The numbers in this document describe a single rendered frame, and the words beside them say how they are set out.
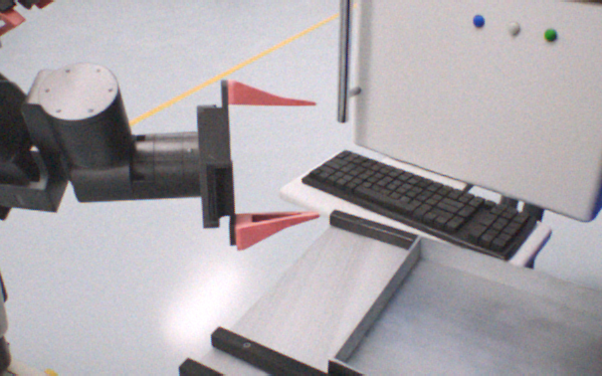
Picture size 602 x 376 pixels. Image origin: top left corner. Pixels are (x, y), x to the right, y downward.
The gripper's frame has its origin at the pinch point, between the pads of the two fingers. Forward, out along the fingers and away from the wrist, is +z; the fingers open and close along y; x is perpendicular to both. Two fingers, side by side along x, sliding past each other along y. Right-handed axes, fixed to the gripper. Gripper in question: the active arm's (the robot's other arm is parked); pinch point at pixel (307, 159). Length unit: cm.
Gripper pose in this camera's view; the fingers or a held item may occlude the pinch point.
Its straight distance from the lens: 55.4
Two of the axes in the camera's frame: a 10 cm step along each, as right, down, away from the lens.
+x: -0.9, -1.3, 9.9
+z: 10.0, -0.4, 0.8
